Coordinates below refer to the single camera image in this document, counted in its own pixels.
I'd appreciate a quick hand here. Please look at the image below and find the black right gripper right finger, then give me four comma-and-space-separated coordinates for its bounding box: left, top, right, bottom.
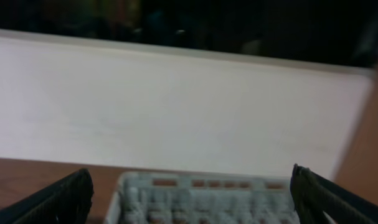
290, 164, 378, 224

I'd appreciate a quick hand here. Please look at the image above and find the grey dishwasher rack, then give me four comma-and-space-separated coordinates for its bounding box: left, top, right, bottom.
104, 172, 300, 224

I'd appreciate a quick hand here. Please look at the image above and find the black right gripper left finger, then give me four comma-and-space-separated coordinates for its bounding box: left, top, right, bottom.
0, 169, 94, 224

